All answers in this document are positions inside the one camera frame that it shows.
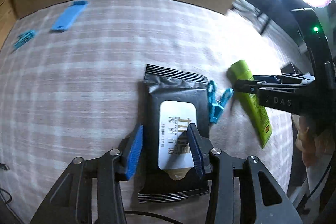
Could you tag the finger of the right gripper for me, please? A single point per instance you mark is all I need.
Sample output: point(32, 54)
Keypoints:
point(285, 79)
point(262, 88)

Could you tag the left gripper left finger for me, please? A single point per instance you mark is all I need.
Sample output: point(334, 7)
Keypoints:
point(130, 148)

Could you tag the lime green tube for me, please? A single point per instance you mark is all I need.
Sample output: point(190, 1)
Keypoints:
point(250, 103)

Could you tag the blue clothespin beside wipes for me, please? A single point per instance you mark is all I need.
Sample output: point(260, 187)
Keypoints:
point(216, 107)

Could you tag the person's right hand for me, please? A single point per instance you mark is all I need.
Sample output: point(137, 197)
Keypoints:
point(312, 144)

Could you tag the black wet wipes pack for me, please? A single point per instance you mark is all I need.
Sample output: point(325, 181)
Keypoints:
point(173, 100)

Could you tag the light blue clothespin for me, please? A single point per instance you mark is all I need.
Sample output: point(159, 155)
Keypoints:
point(24, 38)

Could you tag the blue flat plastic tag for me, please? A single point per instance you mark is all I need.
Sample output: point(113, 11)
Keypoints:
point(68, 17)

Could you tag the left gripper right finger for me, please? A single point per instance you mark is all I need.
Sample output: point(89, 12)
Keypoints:
point(200, 147)

